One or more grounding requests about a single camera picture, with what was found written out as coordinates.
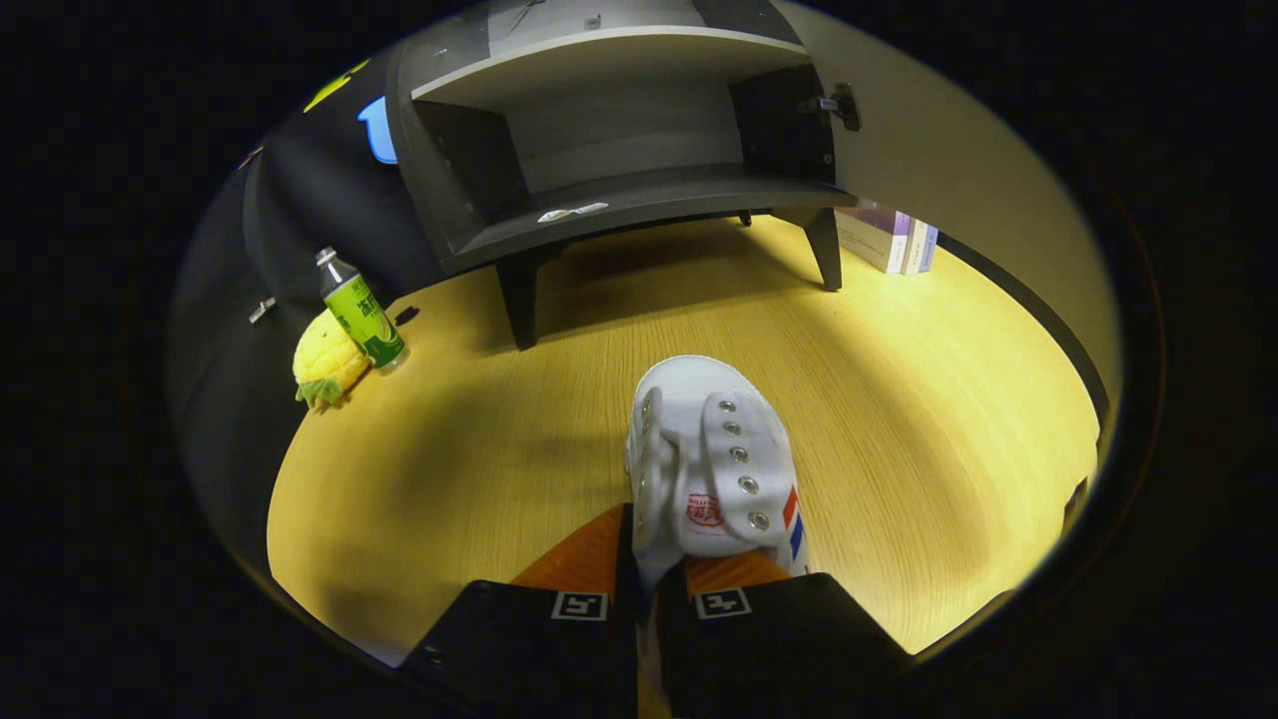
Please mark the dark grey shoe cabinet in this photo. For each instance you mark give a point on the dark grey shoe cabinet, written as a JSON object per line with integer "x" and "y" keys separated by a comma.
{"x": 619, "y": 195}

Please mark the white canvas shoe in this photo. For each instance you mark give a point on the white canvas shoe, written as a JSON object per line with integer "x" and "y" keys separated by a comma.
{"x": 699, "y": 449}

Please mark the metal door hinge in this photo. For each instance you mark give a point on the metal door hinge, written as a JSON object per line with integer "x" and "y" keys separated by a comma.
{"x": 844, "y": 105}

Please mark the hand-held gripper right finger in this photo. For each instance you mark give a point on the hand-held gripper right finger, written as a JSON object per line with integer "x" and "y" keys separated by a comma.
{"x": 789, "y": 649}

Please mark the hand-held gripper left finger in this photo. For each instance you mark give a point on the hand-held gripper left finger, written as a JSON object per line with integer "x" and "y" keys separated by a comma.
{"x": 529, "y": 649}

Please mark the white cover book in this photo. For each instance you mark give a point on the white cover book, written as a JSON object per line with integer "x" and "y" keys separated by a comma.
{"x": 914, "y": 248}

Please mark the silver clip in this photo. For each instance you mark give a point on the silver clip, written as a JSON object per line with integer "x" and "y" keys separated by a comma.
{"x": 262, "y": 311}

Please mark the green drink bottle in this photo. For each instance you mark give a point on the green drink bottle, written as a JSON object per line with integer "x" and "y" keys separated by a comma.
{"x": 364, "y": 315}

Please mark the yellow pineapple plush toy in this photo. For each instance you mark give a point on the yellow pineapple plush toy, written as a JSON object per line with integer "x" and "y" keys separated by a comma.
{"x": 327, "y": 359}

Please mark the black backdrop cloth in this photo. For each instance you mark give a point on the black backdrop cloth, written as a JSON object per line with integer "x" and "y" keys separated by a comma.
{"x": 300, "y": 200}

